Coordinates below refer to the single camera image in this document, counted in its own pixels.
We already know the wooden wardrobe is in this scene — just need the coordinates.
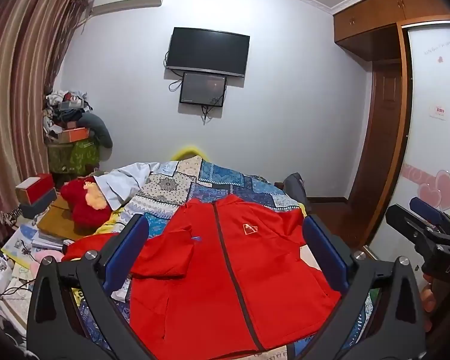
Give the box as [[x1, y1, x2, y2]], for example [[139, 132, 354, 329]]
[[332, 0, 450, 259]]

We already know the grey pillow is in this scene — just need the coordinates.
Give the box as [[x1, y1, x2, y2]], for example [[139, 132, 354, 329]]
[[79, 113, 113, 149]]

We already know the red cardboard box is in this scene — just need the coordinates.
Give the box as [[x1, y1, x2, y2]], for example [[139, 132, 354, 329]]
[[16, 173, 56, 205]]

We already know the white label sticker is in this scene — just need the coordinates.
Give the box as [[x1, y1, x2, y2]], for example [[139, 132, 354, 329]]
[[428, 103, 450, 120]]

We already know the red zip jacket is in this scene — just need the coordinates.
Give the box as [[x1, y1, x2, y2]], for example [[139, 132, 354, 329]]
[[62, 194, 342, 360]]

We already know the white cloth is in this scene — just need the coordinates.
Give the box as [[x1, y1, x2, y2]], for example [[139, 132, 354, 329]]
[[97, 162, 160, 211]]

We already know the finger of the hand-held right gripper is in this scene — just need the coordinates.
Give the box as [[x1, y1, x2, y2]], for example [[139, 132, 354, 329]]
[[385, 204, 441, 246], [410, 197, 450, 241]]

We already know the pile of mixed clothes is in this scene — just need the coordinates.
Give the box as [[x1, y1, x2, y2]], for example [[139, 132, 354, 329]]
[[43, 90, 91, 130]]

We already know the small black wall monitor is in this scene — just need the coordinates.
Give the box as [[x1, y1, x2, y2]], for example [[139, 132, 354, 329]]
[[179, 71, 227, 107]]

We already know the dark grey bag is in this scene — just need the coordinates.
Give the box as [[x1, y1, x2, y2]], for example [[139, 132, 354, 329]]
[[283, 172, 308, 211]]

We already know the green patterned cloth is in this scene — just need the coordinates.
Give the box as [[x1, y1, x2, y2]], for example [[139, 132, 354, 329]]
[[47, 140, 100, 175]]

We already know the person's right hand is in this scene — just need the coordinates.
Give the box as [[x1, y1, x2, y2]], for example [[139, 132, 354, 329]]
[[420, 274, 441, 314]]

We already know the brown cardboard sheet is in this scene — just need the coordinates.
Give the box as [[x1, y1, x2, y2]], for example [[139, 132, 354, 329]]
[[37, 195, 98, 242]]

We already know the orange box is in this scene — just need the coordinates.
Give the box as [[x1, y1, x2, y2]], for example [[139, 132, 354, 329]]
[[58, 127, 90, 144]]

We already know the yellow fuzzy cushion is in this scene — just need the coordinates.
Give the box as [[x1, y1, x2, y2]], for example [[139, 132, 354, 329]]
[[171, 145, 207, 162]]

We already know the blue patchwork blanket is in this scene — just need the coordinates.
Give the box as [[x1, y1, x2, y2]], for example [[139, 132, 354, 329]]
[[71, 155, 376, 360]]

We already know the red plush toy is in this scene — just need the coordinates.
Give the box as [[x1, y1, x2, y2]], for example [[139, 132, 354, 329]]
[[60, 178, 113, 233]]

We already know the grey box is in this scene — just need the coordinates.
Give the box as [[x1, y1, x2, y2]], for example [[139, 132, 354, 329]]
[[20, 189, 58, 220]]

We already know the wooden room door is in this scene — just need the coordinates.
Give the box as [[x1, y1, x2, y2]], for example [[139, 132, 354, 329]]
[[348, 62, 403, 201]]

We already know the white heart-print sliding door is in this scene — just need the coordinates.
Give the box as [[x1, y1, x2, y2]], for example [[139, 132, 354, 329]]
[[371, 22, 450, 256]]

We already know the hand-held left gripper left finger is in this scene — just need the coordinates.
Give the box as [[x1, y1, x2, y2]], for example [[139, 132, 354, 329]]
[[27, 214, 162, 360]]

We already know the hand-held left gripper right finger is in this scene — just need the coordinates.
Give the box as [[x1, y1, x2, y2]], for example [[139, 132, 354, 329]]
[[296, 214, 426, 360]]

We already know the pile of papers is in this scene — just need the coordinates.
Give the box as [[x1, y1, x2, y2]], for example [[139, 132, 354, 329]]
[[2, 225, 66, 271]]

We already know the black wall television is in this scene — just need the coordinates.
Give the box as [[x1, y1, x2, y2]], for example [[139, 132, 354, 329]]
[[165, 27, 250, 79]]

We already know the striped brown curtain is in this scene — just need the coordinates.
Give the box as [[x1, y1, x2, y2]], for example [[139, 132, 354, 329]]
[[0, 0, 94, 233]]

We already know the zebra striped cloth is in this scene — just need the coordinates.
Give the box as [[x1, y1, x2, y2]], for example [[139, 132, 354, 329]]
[[0, 208, 23, 227]]

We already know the yellow cartoon bed sheet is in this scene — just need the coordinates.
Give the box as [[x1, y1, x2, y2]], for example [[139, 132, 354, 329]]
[[97, 210, 126, 234]]

